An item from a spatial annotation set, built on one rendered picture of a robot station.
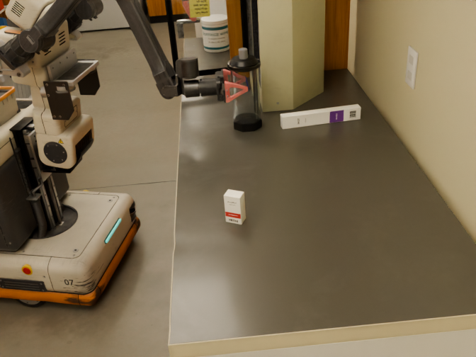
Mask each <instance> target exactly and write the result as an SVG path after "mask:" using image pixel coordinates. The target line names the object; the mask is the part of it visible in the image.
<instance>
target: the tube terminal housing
mask: <svg viewBox="0 0 476 357"><path fill-rule="evenodd" d="M257 5H258V22H259V40H260V50H259V54H260V61H261V66H260V70H261V87H260V84H259V93H260V103H261V107H262V111H263V112H270V111H286V110H293V109H295V108H297V107H298V106H300V105H302V104H303V103H305V102H307V101H309V100H310V99H312V98H314V97H315V96H317V95H319V94H321V93H322V92H324V34H325V0H257Z"/></svg>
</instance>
